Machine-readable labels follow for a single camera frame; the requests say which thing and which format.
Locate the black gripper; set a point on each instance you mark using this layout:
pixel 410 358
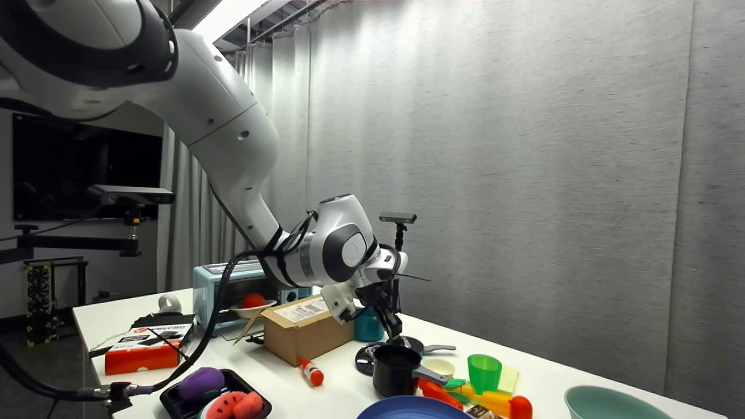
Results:
pixel 375 299

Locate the blue plate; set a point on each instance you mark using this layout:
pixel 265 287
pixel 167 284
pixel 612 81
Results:
pixel 410 407

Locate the red watermelon slice plush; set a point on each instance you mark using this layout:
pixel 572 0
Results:
pixel 257 400

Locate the purple plush toy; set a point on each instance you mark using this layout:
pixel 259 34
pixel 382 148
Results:
pixel 197 382

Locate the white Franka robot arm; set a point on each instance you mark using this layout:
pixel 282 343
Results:
pixel 201 123

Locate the teal pot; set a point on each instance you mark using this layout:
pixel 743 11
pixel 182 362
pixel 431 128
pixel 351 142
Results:
pixel 367 327

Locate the black frying pan with lid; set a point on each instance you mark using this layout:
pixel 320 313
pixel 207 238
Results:
pixel 365 358

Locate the black pot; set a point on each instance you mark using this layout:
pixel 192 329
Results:
pixel 398 370

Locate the red toy carrot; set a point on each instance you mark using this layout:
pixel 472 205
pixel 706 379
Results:
pixel 439 394

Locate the cardboard box with label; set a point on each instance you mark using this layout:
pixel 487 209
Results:
pixel 303 329

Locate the red white glue stick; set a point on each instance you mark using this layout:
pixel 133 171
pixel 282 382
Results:
pixel 313 373

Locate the green translucent cup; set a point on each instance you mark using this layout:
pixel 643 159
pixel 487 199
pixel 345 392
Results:
pixel 486 373

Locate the yellow toy piece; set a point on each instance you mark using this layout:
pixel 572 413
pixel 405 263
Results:
pixel 490 400

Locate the red orange toy cylinder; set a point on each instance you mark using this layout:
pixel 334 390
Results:
pixel 520 407

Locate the light blue toaster oven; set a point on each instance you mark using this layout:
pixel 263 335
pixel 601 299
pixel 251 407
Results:
pixel 225 287

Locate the mint green bowl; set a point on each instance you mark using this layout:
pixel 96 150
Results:
pixel 613 404

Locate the black grill tray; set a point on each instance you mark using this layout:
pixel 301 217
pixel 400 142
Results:
pixel 175 405

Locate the red flat box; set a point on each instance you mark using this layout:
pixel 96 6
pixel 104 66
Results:
pixel 143 355

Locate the black metal rack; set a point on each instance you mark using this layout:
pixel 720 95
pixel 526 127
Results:
pixel 47 299

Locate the black camera bar on mount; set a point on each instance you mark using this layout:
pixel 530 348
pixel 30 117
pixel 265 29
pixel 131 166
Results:
pixel 129 194

